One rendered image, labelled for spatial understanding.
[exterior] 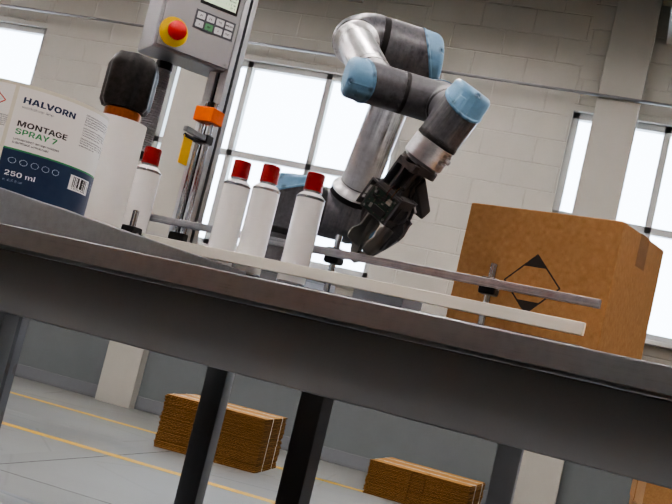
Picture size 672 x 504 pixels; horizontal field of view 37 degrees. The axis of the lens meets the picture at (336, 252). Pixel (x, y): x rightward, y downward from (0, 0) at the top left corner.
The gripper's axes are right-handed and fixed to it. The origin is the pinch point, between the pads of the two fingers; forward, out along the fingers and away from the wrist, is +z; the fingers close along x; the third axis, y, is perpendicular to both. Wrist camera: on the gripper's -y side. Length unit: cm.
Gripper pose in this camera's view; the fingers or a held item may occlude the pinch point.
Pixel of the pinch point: (358, 255)
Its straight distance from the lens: 180.0
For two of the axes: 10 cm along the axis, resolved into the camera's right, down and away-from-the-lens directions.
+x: 6.9, 6.1, -3.9
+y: -4.4, -0.7, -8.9
